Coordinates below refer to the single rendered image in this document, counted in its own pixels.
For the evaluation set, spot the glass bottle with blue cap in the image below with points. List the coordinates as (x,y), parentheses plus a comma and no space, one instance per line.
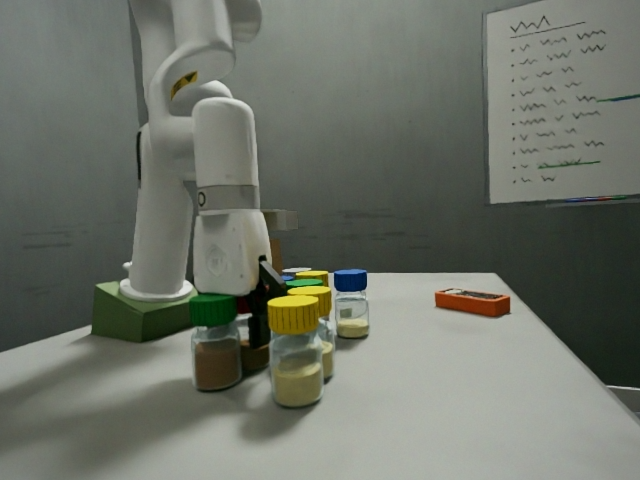
(351,304)

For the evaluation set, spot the white bottle with red cap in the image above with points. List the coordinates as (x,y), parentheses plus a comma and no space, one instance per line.
(251,360)

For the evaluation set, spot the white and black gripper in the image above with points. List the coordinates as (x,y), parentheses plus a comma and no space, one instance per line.
(231,248)

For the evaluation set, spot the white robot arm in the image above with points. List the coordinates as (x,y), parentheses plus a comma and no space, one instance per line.
(190,126)

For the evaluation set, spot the brown cardboard box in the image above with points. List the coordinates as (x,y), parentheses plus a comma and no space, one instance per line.
(277,264)

